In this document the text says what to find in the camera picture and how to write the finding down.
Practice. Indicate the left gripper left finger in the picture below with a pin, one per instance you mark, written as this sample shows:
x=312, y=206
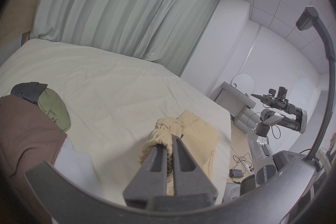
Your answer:
x=147, y=181

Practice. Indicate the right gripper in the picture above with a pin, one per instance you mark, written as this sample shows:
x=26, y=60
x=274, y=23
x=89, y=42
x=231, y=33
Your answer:
x=273, y=102

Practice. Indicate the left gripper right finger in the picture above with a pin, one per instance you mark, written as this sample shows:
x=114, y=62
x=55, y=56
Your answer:
x=191, y=181

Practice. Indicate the beige shorts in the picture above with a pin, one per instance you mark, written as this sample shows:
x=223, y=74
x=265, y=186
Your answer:
x=194, y=133

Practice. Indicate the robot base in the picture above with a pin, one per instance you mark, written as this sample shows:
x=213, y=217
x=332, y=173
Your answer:
x=291, y=161

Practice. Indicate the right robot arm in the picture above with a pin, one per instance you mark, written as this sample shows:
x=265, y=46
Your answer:
x=258, y=144

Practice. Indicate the bed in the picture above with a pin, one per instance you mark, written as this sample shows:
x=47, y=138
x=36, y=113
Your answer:
x=105, y=73

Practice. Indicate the round white mirror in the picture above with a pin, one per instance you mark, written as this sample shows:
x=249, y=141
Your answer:
x=245, y=82

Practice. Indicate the grey dressing table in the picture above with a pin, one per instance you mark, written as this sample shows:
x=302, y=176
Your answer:
x=236, y=91

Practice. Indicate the black power adapter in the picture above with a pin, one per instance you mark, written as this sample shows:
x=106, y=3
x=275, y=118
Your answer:
x=236, y=173

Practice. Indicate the white power strip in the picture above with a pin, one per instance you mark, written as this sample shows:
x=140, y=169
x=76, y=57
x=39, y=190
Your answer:
x=248, y=166

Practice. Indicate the white garment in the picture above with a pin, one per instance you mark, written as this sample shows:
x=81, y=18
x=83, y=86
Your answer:
x=76, y=162

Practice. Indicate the green garment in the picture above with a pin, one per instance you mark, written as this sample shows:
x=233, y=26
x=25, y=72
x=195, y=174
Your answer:
x=53, y=110

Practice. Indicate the brown garment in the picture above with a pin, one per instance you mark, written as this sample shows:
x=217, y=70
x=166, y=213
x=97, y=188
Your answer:
x=23, y=133

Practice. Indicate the black garment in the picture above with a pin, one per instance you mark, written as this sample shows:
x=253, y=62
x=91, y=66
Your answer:
x=26, y=91

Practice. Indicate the pale grey-green curtain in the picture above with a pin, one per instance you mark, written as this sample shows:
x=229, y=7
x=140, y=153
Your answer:
x=118, y=2

